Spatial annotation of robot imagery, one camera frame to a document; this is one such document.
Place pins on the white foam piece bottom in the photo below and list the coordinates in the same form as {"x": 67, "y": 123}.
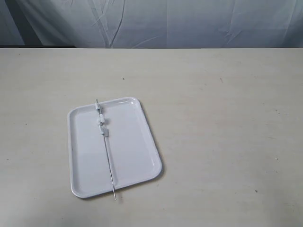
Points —
{"x": 103, "y": 130}

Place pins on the white foam piece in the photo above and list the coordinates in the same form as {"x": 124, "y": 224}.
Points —
{"x": 100, "y": 119}
{"x": 98, "y": 107}
{"x": 103, "y": 130}

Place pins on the thin metal skewer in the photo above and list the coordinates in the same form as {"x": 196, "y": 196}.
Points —
{"x": 108, "y": 162}

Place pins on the white foam piece top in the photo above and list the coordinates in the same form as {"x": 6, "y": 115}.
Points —
{"x": 98, "y": 107}

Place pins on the white rectangular plastic tray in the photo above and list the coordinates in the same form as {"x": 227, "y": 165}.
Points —
{"x": 133, "y": 154}

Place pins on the blue-grey backdrop curtain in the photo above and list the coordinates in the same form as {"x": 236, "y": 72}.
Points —
{"x": 152, "y": 23}

